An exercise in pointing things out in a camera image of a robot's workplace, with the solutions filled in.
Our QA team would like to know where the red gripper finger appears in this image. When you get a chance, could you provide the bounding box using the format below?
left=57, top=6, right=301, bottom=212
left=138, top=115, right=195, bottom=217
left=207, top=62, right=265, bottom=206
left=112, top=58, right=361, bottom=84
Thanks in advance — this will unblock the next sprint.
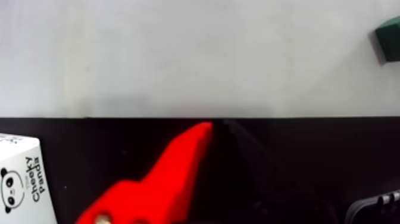
left=74, top=122, right=214, bottom=224

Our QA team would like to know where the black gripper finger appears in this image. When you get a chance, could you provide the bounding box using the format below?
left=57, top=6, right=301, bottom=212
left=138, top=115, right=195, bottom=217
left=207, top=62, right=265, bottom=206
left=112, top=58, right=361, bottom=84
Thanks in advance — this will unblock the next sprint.
left=218, top=119, right=340, bottom=224

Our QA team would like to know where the long white paper sheet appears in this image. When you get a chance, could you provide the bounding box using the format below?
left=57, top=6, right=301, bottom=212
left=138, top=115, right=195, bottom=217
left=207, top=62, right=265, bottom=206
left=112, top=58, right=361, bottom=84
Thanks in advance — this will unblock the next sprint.
left=0, top=0, right=400, bottom=119

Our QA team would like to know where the black electronics case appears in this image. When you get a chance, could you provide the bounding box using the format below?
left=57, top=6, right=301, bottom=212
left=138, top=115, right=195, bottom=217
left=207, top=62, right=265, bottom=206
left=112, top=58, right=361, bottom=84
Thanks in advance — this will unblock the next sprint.
left=343, top=189, right=400, bottom=224

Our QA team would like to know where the white cardboard tissue box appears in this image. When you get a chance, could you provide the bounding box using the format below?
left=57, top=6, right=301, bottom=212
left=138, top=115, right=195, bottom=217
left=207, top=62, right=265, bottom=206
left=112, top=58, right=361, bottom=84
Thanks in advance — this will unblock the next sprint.
left=0, top=132, right=58, bottom=224

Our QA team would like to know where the green cube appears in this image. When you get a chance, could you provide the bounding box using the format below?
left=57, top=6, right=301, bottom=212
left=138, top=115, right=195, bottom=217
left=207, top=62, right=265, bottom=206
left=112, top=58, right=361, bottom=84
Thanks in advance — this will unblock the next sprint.
left=374, top=16, right=400, bottom=63

